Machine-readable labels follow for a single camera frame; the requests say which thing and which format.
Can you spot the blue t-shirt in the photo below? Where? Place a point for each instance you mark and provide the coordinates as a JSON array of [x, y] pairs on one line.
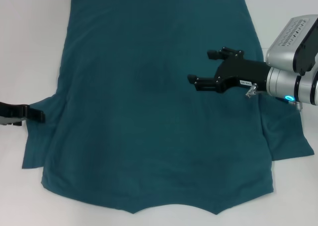
[[149, 99]]

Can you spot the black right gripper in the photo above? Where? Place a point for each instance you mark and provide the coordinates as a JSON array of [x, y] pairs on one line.
[[243, 73]]

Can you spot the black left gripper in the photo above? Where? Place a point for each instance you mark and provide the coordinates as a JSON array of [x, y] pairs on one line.
[[11, 113]]

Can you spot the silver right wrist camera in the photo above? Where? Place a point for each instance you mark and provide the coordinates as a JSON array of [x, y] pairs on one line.
[[290, 44]]

